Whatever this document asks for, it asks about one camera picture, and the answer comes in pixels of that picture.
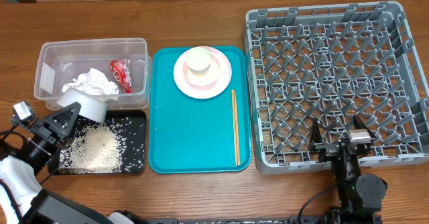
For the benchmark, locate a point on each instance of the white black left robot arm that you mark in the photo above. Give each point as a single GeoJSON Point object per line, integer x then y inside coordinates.
{"type": "Point", "coordinates": [22, 197]}

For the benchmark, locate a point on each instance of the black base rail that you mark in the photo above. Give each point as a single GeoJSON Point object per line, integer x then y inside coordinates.
{"type": "Point", "coordinates": [305, 219]}

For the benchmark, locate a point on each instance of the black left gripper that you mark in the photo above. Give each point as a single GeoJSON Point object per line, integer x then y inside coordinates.
{"type": "Point", "coordinates": [51, 123]}

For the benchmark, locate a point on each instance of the white napkin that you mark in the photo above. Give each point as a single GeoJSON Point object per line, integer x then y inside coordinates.
{"type": "Point", "coordinates": [94, 83]}

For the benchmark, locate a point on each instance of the red snack wrapper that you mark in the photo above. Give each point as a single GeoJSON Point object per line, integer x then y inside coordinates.
{"type": "Point", "coordinates": [121, 70]}

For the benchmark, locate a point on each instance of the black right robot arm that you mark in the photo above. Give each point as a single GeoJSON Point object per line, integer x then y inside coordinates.
{"type": "Point", "coordinates": [360, 195]}

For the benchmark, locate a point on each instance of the wooden chopstick right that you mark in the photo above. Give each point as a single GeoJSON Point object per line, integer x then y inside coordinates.
{"type": "Point", "coordinates": [237, 126]}

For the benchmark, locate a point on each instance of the clear plastic waste bin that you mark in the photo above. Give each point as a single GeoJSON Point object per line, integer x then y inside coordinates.
{"type": "Point", "coordinates": [61, 62]}

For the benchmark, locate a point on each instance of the teal plastic serving tray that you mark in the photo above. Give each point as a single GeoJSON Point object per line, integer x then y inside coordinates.
{"type": "Point", "coordinates": [188, 135]}

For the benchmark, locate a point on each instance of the grey bowl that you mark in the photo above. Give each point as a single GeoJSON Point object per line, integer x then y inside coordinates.
{"type": "Point", "coordinates": [91, 107]}

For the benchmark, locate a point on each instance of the pink round plate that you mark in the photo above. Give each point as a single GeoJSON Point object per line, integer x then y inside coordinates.
{"type": "Point", "coordinates": [210, 91]}

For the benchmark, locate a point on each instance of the pale green cup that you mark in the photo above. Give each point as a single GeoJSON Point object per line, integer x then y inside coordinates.
{"type": "Point", "coordinates": [198, 59]}

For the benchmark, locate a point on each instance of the white rice heap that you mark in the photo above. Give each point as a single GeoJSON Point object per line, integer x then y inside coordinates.
{"type": "Point", "coordinates": [97, 148]}

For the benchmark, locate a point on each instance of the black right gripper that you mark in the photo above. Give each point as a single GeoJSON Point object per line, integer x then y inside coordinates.
{"type": "Point", "coordinates": [328, 149]}

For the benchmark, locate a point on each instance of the grey plastic dish rack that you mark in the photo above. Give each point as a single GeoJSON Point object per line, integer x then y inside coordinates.
{"type": "Point", "coordinates": [329, 63]}

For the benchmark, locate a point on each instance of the black flat tray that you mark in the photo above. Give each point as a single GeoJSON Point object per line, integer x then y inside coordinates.
{"type": "Point", "coordinates": [134, 163]}

